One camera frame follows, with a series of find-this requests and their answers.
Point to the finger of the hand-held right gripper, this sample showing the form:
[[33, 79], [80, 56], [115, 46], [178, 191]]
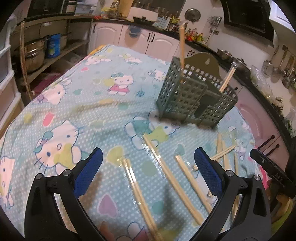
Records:
[[270, 168]]

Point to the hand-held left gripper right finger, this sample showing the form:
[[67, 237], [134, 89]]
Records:
[[208, 172]]

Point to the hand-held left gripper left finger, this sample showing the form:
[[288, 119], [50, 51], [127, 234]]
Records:
[[89, 172]]

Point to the green perforated utensil holder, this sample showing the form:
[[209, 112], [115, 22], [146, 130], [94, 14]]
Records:
[[185, 97]]

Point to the row of hanging kitchen utensils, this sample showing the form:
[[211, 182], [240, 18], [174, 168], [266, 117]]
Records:
[[281, 67]]

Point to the cartoon cat printed blanket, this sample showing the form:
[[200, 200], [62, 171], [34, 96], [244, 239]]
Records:
[[81, 111]]

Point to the clear plastic food bag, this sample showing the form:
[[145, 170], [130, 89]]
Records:
[[260, 80]]

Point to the steel pot on countertop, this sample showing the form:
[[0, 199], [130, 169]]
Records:
[[224, 54]]

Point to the white plastic drawer unit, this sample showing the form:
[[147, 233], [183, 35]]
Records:
[[7, 76]]

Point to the wooden kitchen shelf unit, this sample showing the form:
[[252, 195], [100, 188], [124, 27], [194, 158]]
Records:
[[76, 45]]

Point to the bamboo pole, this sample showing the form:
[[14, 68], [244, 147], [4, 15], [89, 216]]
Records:
[[23, 58]]

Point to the large steel stock pot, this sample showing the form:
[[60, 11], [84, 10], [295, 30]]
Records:
[[34, 52]]

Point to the blue plastic canister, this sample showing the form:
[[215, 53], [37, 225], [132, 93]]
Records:
[[53, 45]]

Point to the steel pot with lid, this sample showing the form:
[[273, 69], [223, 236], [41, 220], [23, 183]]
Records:
[[64, 39]]

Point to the row of condiment bottles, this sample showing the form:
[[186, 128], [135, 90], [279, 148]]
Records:
[[195, 36]]

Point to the blue cloth on cabinet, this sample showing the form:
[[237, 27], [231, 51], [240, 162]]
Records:
[[134, 30]]

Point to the black range hood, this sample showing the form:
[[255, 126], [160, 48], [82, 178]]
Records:
[[247, 17]]

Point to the blue knife rack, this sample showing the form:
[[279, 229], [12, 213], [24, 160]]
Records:
[[163, 22]]

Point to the hanging steel pan lid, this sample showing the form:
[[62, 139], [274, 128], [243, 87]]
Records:
[[192, 14]]

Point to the black wok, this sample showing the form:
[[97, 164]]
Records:
[[143, 20]]

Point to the black microwave oven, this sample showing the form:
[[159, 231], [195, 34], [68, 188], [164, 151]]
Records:
[[46, 7]]

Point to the row of spice jars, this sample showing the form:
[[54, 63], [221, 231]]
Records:
[[152, 7]]

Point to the white upper wall cabinet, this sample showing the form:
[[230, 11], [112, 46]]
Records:
[[281, 14]]

